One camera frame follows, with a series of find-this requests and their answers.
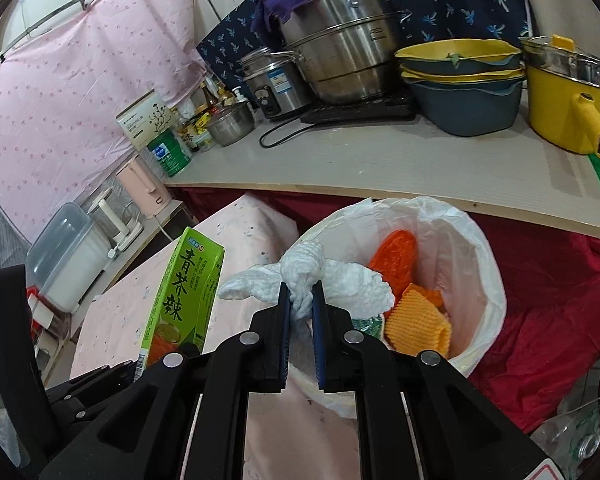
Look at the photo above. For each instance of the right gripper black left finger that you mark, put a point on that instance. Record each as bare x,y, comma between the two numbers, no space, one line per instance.
192,410

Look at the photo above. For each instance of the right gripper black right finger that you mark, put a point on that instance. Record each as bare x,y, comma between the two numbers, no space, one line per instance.
418,417

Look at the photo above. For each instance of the orange mesh sponge cloth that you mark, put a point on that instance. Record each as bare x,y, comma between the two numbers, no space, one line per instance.
419,322

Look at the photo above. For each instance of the green tea carton box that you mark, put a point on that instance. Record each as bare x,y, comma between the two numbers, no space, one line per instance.
180,314

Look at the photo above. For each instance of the white paper towel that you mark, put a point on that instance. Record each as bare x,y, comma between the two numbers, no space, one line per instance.
349,286

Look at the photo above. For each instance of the white trash bin with liner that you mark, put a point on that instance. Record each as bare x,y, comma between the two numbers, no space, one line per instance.
454,257

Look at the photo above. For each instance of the pink patterned tablecloth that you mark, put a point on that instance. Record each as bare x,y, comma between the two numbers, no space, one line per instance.
288,435

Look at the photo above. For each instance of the dark red cabinet curtain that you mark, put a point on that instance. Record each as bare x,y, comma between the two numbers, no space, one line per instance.
551,333

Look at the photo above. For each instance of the orange plastic bag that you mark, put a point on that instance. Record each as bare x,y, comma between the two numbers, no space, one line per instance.
395,260

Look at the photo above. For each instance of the white dish box clear lid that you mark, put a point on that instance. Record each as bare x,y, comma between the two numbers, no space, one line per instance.
67,257

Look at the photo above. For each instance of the pink electric kettle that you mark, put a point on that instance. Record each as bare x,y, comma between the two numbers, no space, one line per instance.
144,187

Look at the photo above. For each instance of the green tin can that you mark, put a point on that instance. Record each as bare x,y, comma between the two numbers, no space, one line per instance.
169,153

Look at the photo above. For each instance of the pink dotted curtain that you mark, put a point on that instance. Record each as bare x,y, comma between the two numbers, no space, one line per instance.
60,95

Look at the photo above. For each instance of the small steel pot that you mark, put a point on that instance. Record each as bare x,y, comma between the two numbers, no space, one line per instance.
231,124

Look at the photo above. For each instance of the white cardboard box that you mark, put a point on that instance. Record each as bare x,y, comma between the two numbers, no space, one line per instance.
144,119

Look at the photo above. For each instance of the black induction cooktop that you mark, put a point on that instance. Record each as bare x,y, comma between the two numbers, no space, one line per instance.
393,109

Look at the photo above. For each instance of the stacked blue yellow basins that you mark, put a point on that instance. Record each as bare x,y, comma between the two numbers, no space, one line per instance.
466,87

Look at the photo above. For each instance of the steel rice cooker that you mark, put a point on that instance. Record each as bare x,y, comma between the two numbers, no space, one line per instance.
275,82

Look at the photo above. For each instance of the yellow electric pot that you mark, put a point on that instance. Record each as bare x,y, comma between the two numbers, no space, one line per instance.
563,93

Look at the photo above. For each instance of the large steel steamer pot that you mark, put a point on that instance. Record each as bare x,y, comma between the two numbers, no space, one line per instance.
344,48

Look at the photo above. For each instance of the navy floral cloth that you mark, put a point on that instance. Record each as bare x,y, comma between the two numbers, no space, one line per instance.
429,20

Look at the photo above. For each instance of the glass kettle white handle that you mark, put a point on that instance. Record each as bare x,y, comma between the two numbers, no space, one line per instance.
126,232

